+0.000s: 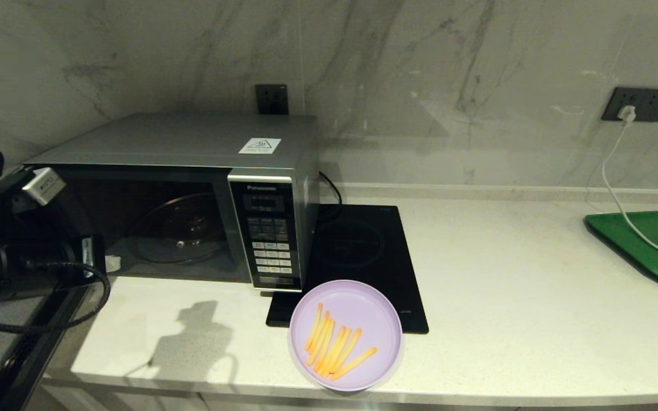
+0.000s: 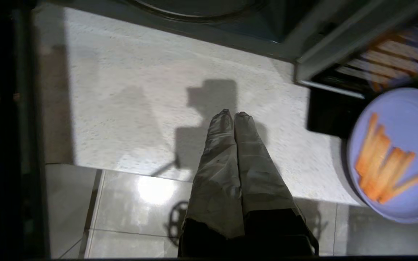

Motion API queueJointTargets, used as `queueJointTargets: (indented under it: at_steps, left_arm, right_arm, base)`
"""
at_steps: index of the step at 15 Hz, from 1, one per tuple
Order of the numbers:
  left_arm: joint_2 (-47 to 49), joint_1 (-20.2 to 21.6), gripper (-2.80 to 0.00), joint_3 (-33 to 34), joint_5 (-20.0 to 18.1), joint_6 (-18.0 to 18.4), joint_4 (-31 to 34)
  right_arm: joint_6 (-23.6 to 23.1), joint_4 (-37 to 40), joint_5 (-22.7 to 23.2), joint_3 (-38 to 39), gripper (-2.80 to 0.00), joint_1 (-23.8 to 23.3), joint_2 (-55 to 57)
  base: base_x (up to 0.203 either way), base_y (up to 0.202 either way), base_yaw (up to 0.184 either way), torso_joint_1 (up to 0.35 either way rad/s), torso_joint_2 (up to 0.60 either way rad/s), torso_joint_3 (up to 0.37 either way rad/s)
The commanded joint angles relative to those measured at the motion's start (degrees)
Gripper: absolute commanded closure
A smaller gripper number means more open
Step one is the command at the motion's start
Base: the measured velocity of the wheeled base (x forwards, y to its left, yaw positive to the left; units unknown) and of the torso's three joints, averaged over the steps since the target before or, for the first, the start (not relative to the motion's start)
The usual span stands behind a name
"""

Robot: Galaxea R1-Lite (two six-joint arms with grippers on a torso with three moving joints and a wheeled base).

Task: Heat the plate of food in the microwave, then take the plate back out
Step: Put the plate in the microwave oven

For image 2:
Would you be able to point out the silver Panasonic microwave oven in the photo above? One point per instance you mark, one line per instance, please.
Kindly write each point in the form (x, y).
(339, 47)

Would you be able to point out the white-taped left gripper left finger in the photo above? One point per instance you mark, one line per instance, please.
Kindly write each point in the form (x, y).
(218, 174)

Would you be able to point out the purple round plate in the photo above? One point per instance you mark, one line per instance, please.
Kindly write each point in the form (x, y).
(412, 116)

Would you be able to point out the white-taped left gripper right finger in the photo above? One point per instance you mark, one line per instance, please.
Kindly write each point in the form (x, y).
(259, 181)

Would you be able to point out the black induction cooktop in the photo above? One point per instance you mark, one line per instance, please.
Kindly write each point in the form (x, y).
(325, 112)

